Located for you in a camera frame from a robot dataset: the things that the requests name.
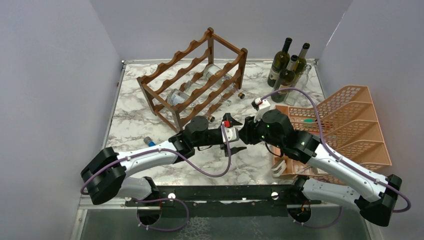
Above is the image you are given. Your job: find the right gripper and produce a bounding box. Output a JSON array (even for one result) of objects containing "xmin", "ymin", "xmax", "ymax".
[{"xmin": 237, "ymin": 111, "xmax": 285, "ymax": 149}]

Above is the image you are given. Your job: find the clear bottle with neck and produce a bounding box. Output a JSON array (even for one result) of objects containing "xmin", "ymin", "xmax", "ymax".
[{"xmin": 198, "ymin": 94, "xmax": 232, "ymax": 117}]

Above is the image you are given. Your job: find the green wine bottle white label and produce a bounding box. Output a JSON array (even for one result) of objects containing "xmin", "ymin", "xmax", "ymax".
[{"xmin": 271, "ymin": 54, "xmax": 298, "ymax": 103}]

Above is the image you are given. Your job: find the green wine bottle black cap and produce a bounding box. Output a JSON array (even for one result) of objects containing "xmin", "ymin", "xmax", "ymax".
[{"xmin": 267, "ymin": 37, "xmax": 293, "ymax": 87}]

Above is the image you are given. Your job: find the green wine bottle silver cap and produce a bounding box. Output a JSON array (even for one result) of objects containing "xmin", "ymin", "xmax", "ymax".
[{"xmin": 294, "ymin": 42, "xmax": 310, "ymax": 78}]

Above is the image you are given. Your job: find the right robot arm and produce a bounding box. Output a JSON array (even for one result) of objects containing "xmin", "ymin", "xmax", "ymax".
[{"xmin": 239, "ymin": 109, "xmax": 402, "ymax": 227}]

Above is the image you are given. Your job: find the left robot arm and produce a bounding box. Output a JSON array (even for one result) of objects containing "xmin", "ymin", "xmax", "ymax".
[{"xmin": 80, "ymin": 113, "xmax": 241, "ymax": 205}]

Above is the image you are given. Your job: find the cork bottle end lower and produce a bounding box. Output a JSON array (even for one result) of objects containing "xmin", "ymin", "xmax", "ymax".
[{"xmin": 207, "ymin": 115, "xmax": 215, "ymax": 123}]

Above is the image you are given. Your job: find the cork bottle end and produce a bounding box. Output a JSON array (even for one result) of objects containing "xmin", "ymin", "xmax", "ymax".
[
  {"xmin": 237, "ymin": 92, "xmax": 245, "ymax": 100},
  {"xmin": 207, "ymin": 115, "xmax": 215, "ymax": 123}
]

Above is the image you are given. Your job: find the cork bottle end right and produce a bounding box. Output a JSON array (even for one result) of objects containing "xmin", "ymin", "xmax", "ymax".
[{"xmin": 237, "ymin": 92, "xmax": 245, "ymax": 100}]

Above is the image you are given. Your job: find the clear bottle blue label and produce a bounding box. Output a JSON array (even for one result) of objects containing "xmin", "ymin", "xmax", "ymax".
[{"xmin": 203, "ymin": 64, "xmax": 233, "ymax": 89}]

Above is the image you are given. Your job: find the clear bottle lower rack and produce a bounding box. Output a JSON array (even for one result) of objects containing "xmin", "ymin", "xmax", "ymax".
[{"xmin": 166, "ymin": 88, "xmax": 190, "ymax": 106}]

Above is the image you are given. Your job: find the brown wooden wine rack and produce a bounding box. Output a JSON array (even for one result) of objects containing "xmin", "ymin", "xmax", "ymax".
[{"xmin": 137, "ymin": 27, "xmax": 248, "ymax": 132}]

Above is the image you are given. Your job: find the orange plastic compartment tray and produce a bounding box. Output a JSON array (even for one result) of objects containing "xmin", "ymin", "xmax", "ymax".
[{"xmin": 271, "ymin": 105, "xmax": 330, "ymax": 182}]

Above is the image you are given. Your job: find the teal item in tray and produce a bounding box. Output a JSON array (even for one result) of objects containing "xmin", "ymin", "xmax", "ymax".
[{"xmin": 303, "ymin": 118, "xmax": 317, "ymax": 123}]

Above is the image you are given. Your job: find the small blue grey cap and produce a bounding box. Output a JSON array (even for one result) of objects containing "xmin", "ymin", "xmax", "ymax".
[{"xmin": 143, "ymin": 136, "xmax": 156, "ymax": 147}]

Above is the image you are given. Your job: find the orange plastic file organizer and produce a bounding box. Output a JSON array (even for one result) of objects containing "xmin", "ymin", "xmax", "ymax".
[{"xmin": 317, "ymin": 85, "xmax": 392, "ymax": 172}]

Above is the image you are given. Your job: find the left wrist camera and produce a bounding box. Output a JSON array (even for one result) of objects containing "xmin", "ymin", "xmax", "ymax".
[{"xmin": 220, "ymin": 122, "xmax": 240, "ymax": 144}]

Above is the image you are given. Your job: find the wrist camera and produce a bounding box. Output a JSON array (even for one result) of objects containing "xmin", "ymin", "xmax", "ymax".
[
  {"xmin": 251, "ymin": 97, "xmax": 275, "ymax": 123},
  {"xmin": 220, "ymin": 122, "xmax": 240, "ymax": 144}
]

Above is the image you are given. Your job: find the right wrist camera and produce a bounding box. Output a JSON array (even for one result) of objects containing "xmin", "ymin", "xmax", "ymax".
[{"xmin": 251, "ymin": 97, "xmax": 275, "ymax": 123}]

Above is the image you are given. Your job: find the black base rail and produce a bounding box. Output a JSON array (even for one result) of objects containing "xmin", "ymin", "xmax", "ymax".
[{"xmin": 125, "ymin": 184, "xmax": 321, "ymax": 218}]

